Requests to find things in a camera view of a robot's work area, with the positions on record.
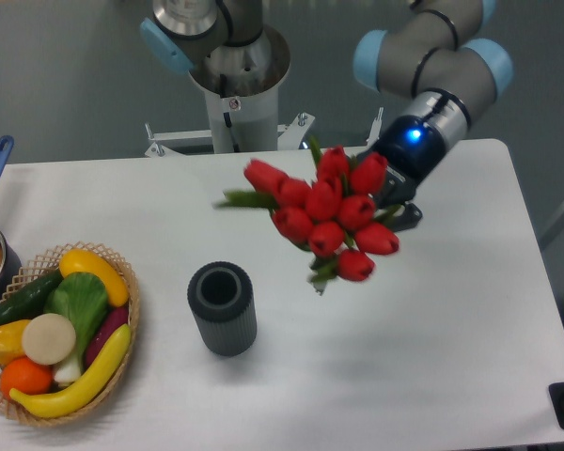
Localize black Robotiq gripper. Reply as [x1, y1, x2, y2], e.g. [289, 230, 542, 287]
[357, 116, 447, 232]

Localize red tulip bouquet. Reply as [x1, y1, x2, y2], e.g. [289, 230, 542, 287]
[216, 142, 400, 293]

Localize dark grey ribbed vase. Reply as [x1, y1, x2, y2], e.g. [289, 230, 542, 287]
[187, 261, 258, 357]

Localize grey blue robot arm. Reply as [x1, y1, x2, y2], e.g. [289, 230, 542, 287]
[140, 1, 513, 231]

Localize purple eggplant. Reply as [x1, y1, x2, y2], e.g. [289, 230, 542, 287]
[84, 306, 129, 368]

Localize yellow squash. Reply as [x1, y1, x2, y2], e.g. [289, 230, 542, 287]
[58, 248, 129, 307]

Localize green bok choy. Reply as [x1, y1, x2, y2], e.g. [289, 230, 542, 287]
[43, 272, 108, 387]

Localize yellow banana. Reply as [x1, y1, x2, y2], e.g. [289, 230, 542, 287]
[9, 324, 132, 419]

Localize woven wicker basket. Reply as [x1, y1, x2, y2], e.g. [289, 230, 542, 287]
[0, 241, 140, 427]

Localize beige round disc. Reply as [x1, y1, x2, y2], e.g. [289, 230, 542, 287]
[22, 313, 76, 365]

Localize green cucumber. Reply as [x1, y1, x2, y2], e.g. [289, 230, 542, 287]
[0, 271, 63, 326]

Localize orange fruit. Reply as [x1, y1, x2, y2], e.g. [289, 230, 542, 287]
[0, 357, 53, 398]

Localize yellow bell pepper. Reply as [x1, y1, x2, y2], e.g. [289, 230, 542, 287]
[0, 319, 31, 365]

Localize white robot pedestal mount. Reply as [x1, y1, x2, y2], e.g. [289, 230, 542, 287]
[143, 27, 385, 159]

